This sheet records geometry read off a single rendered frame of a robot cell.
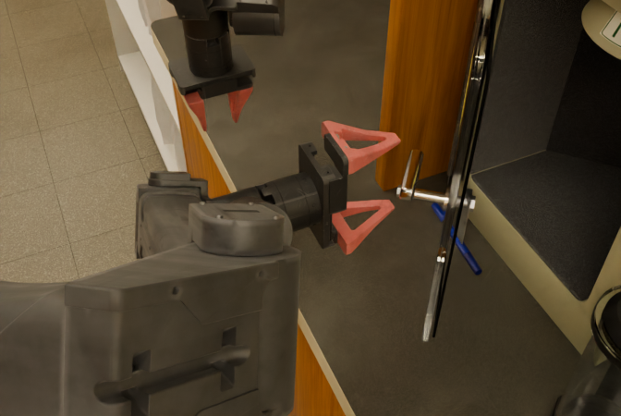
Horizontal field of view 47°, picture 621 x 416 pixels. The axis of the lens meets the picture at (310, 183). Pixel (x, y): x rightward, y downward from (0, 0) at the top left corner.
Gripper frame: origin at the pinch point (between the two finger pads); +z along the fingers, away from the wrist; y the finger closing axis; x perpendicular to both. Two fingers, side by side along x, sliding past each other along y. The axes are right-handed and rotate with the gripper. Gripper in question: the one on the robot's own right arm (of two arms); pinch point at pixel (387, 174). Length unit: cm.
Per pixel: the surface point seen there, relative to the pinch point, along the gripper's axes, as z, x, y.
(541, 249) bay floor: 22.1, -3.7, -18.1
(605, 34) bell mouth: 22.8, -2.8, 13.3
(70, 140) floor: -32, 175, -114
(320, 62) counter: 17, 57, -24
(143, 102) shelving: -3, 176, -106
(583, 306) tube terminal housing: 21.4, -13.1, -18.7
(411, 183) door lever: 1.1, -3.2, 0.9
